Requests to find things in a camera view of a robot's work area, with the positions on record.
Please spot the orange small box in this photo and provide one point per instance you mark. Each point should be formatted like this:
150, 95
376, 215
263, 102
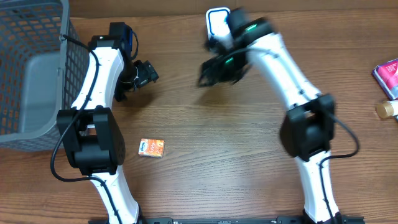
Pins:
151, 148

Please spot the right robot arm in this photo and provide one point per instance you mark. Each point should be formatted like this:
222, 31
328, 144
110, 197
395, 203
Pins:
308, 125

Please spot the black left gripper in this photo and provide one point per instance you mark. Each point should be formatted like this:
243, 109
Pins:
147, 73

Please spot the white barcode scanner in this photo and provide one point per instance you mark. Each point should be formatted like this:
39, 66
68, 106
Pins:
217, 27

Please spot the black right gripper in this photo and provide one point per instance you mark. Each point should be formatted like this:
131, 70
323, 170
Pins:
216, 74

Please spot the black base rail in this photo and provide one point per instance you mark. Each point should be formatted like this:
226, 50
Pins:
278, 220

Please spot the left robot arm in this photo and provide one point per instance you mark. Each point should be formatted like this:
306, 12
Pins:
91, 146

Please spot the red purple pad pack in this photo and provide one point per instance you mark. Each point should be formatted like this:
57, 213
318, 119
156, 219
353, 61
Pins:
386, 76

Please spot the grey plastic shopping basket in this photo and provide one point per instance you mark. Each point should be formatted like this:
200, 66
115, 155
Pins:
41, 73

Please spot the white tube with gold cap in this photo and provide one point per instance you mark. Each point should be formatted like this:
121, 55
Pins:
387, 109

